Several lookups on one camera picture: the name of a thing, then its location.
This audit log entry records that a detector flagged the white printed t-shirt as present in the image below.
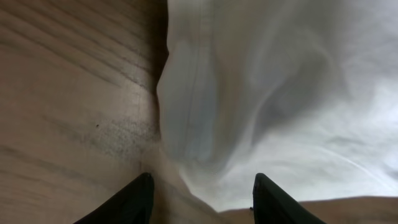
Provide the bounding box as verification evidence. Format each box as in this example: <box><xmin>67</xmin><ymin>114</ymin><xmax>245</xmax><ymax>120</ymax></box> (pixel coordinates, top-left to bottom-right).
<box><xmin>157</xmin><ymin>0</ymin><xmax>397</xmax><ymax>223</ymax></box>

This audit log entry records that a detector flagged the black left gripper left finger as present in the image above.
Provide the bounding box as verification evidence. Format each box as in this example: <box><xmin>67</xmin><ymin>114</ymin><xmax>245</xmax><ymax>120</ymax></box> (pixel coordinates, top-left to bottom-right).
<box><xmin>75</xmin><ymin>172</ymin><xmax>154</xmax><ymax>224</ymax></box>

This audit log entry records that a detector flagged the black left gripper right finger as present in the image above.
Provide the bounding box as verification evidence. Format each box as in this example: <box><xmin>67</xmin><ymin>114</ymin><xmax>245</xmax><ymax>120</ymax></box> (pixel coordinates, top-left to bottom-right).
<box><xmin>252</xmin><ymin>173</ymin><xmax>325</xmax><ymax>224</ymax></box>

